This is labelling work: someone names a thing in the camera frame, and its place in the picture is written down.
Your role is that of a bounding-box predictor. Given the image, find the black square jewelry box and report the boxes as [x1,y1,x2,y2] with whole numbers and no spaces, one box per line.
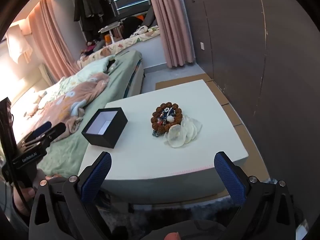
[81,107,128,148]

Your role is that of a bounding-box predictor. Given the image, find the translucent white shell necklace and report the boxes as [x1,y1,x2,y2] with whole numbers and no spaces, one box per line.
[163,114,203,148]

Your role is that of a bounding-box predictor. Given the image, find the brown wooden bead bracelet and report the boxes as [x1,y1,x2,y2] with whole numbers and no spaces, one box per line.
[150,101,184,138]

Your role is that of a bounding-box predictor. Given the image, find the person's left hand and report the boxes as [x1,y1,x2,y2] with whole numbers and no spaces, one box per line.
[13,169,46,216]

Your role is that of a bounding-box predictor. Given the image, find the person's right hand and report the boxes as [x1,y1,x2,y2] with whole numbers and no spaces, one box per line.
[164,232,181,240]

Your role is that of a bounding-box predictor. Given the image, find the flattened brown cardboard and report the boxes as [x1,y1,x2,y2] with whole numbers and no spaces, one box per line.
[155,74,270,181]

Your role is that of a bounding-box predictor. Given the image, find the pink floral fleece blanket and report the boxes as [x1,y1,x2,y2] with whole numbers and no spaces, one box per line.
[29,72,110,141]

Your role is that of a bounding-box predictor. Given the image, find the pink curtain by window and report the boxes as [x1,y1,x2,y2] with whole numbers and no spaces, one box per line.
[28,0,80,81]

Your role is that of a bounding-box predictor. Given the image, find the light green pillow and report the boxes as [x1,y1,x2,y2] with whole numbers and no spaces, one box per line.
[58,55,117,86]

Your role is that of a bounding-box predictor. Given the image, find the white low table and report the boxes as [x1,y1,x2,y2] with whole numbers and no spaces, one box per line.
[77,79,249,204]

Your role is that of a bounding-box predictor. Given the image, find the floral window seat cushion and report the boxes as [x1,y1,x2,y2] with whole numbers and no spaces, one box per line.
[76,25,160,69]

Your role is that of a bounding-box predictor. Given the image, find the green sheeted bed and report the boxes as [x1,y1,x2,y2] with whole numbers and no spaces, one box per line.
[10,49,146,179]

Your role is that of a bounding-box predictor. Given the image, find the hanging dark clothes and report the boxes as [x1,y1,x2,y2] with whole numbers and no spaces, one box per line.
[74,0,116,33]

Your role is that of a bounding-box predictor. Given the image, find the dark brown wardrobe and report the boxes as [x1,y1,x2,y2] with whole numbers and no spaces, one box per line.
[181,0,320,181]

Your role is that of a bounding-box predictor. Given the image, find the pink curtain near wardrobe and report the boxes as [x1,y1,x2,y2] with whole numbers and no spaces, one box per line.
[151,0,194,68]

